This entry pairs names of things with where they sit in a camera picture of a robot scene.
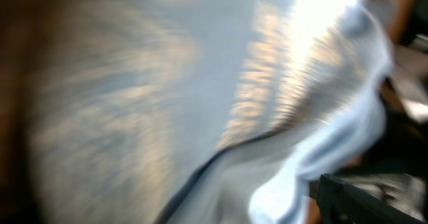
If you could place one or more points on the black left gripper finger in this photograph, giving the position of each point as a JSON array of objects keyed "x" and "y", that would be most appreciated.
[{"x": 371, "y": 199}]

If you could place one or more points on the light blue printed t-shirt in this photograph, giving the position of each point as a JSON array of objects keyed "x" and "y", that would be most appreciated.
[{"x": 199, "y": 111}]

